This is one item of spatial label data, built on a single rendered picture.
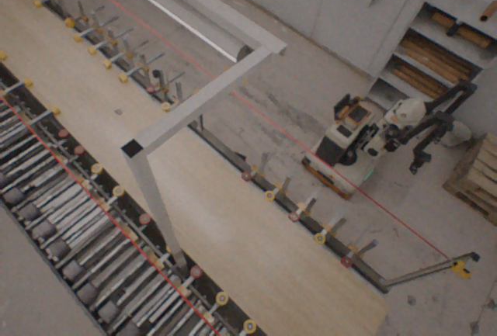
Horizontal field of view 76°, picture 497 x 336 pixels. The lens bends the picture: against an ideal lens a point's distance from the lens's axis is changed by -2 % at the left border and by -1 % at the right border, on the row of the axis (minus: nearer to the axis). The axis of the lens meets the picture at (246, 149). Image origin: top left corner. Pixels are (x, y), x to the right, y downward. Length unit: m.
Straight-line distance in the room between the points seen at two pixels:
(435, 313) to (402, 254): 0.58
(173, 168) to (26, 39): 2.15
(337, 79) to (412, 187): 1.77
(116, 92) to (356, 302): 2.63
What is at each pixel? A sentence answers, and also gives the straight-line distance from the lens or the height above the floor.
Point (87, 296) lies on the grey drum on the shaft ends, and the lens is 2.58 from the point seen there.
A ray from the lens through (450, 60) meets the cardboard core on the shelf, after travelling 4.26.
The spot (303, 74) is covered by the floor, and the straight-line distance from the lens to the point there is 4.73.
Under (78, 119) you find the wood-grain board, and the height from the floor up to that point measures 0.90.
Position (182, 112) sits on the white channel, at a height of 2.46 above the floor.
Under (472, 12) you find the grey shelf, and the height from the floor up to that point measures 1.55.
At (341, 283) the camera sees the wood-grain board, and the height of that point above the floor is 0.90.
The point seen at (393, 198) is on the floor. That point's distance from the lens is 4.06.
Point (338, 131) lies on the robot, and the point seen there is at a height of 0.81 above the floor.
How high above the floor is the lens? 3.27
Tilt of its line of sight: 59 degrees down
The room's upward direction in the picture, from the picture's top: 10 degrees clockwise
